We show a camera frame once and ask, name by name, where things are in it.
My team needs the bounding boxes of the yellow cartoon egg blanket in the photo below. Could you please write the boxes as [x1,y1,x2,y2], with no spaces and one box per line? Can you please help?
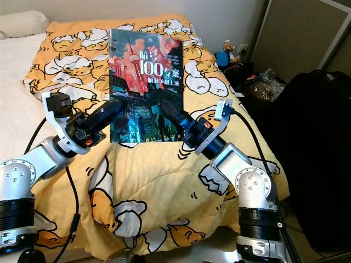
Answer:
[22,13,290,261]

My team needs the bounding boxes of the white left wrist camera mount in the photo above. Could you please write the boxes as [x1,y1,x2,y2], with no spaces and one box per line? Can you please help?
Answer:
[41,91,86,156]

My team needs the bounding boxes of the cream long bolster pillow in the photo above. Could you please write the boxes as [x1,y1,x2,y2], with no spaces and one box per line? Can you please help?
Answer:
[0,10,50,39]

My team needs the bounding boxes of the small blue toy figure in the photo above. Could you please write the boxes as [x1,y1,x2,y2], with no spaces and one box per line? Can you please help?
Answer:
[216,39,236,67]

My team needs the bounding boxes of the grey robot leg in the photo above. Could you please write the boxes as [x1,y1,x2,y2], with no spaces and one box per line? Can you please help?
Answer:
[104,252,140,263]

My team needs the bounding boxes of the white quilted mattress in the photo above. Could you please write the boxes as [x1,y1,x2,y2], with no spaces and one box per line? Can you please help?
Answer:
[0,32,58,165]

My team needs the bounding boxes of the black bedside table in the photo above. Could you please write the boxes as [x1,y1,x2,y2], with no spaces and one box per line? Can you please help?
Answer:
[228,61,256,93]

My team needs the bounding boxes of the grey wardrobe door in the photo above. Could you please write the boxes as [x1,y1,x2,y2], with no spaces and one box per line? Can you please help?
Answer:
[248,0,351,83]

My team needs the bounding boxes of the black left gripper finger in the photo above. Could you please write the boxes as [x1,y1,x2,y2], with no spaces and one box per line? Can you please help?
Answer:
[90,98,128,129]

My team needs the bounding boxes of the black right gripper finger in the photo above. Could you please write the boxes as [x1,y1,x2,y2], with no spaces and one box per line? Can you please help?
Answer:
[160,98,194,131]

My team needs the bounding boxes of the dark cover paperback book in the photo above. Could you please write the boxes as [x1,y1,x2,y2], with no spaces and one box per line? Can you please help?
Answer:
[108,28,185,144]

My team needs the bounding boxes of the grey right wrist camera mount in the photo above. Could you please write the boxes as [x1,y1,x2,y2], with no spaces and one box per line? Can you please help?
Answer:
[196,98,234,159]

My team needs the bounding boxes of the black suitcase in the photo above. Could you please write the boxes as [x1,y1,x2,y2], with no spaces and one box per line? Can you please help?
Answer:
[252,70,351,254]

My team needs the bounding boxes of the crumpled clear plastic bag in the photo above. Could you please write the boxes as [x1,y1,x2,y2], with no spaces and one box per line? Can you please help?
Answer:
[246,68,286,103]

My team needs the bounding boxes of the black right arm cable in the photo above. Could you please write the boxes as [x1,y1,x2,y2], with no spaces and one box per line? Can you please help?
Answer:
[229,107,302,263]

